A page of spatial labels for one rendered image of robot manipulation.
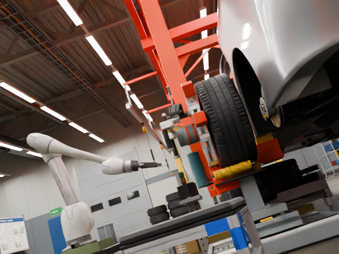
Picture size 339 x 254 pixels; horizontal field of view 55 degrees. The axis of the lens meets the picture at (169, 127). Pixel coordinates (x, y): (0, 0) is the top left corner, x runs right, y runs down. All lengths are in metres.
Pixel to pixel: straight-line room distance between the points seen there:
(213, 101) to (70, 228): 1.18
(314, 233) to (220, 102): 0.88
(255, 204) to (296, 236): 0.44
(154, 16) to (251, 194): 1.85
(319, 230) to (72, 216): 1.42
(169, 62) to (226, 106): 1.07
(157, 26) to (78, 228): 1.88
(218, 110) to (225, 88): 0.16
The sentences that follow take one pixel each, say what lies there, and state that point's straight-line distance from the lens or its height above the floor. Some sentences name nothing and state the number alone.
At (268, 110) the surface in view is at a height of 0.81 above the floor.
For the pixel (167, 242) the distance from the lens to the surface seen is 0.95.
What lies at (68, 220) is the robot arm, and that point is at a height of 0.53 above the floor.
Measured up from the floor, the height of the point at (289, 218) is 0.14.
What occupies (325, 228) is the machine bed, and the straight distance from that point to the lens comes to 1.93.
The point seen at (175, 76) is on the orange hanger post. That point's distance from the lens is 2.90.
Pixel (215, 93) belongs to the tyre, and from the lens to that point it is 2.09.
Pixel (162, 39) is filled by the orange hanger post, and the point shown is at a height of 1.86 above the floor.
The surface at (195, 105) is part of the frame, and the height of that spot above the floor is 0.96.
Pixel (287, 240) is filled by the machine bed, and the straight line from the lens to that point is 1.89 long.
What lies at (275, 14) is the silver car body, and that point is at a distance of 1.55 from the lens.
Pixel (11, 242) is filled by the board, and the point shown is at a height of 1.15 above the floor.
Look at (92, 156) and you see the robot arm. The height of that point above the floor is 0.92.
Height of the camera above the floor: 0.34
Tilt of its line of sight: 15 degrees up
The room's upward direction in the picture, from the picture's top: 18 degrees counter-clockwise
